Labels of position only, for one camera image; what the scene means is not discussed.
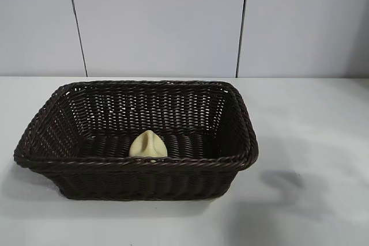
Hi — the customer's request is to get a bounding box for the pale yellow egg yolk pastry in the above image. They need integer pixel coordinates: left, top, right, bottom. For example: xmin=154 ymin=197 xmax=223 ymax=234
xmin=129 ymin=130 xmax=169 ymax=163

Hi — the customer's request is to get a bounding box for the dark brown woven basket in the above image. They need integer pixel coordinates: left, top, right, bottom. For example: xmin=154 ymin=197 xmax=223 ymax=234
xmin=13 ymin=80 xmax=260 ymax=201

